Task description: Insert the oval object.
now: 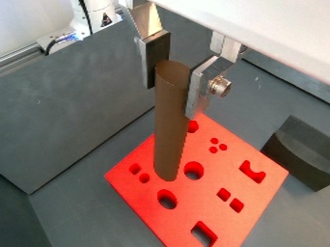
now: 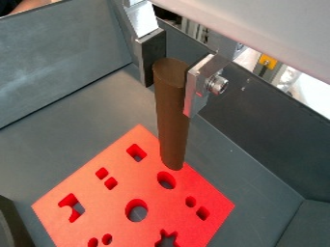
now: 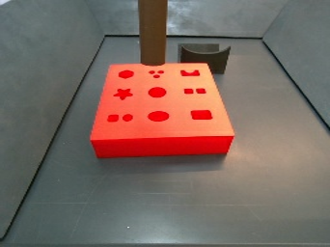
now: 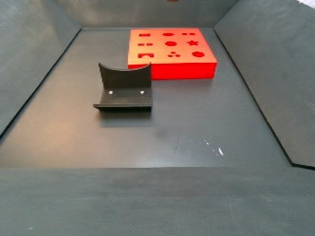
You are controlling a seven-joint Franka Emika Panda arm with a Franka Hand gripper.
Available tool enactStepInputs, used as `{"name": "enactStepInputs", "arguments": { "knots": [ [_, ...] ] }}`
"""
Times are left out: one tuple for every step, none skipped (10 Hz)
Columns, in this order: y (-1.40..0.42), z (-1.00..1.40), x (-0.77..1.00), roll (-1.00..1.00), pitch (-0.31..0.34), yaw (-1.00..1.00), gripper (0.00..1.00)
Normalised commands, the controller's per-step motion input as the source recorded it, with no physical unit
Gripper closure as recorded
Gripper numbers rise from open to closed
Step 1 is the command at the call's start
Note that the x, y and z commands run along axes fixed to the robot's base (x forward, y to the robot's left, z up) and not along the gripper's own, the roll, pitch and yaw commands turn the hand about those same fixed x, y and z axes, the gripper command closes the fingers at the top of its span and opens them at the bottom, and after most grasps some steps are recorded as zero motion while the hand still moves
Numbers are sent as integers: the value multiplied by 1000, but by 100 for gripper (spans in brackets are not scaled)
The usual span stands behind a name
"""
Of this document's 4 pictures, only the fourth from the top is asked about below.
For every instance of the black curved holder stand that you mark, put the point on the black curved holder stand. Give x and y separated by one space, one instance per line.
126 88

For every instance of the red shape-sorting block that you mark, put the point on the red shape-sorting block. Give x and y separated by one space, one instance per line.
176 51

